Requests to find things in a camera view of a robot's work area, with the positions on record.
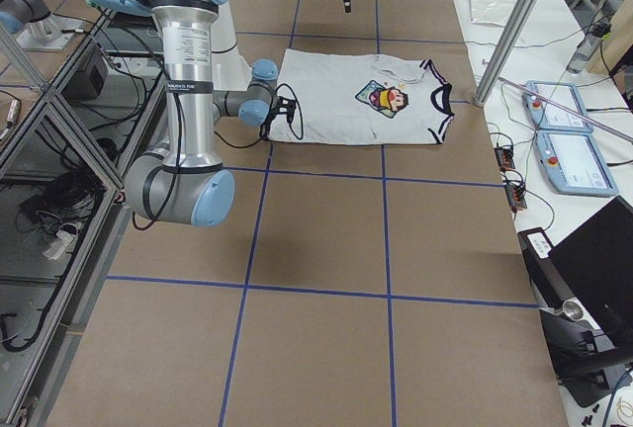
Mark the grey cartoon print t-shirt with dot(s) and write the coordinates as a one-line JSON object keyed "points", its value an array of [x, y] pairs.
{"points": [[364, 100]]}

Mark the third background robot arm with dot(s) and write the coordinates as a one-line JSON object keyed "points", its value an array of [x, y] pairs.
{"points": [[36, 27]]}

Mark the clear plastic bag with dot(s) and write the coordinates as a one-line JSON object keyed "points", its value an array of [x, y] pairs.
{"points": [[491, 12]]}

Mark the small orange circuit board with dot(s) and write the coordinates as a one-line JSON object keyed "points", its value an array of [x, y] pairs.
{"points": [[504, 158]]}

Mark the lower blue teach pendant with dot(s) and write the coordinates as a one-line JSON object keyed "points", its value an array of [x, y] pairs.
{"points": [[573, 164]]}

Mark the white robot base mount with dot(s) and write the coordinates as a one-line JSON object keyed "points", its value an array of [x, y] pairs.
{"points": [[231, 71]]}

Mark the aluminium frame post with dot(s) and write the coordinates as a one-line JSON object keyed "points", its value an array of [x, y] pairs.
{"points": [[517, 19]]}

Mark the aluminium frame table structure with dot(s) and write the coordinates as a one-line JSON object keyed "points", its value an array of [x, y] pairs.
{"points": [[87, 110]]}

